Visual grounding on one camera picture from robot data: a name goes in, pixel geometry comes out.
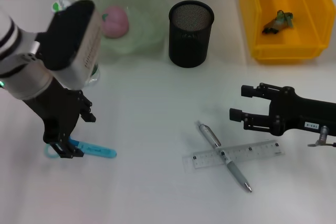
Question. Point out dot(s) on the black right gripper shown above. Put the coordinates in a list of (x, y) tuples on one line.
[(302, 113)]

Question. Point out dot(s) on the blue teal sheathed scissors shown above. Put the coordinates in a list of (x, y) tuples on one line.
[(99, 151)]

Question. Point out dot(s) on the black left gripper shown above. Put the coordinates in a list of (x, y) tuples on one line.
[(57, 113)]

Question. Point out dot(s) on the clear green-label water bottle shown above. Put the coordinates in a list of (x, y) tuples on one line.
[(59, 6)]

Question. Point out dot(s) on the black mesh pen holder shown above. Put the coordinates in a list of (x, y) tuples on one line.
[(189, 45)]

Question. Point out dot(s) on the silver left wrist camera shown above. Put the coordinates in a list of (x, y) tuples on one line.
[(68, 37)]

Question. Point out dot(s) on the clear plastic ruler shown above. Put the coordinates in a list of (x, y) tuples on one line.
[(204, 159)]

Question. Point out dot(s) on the yellow plastic bin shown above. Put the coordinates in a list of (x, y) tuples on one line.
[(288, 48)]

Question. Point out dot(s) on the silver grey ballpoint pen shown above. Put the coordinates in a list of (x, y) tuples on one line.
[(236, 174)]

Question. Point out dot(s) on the pink toy peach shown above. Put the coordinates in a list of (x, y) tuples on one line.
[(115, 22)]

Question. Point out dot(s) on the translucent green fruit bowl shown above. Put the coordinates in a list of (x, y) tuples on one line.
[(147, 24)]

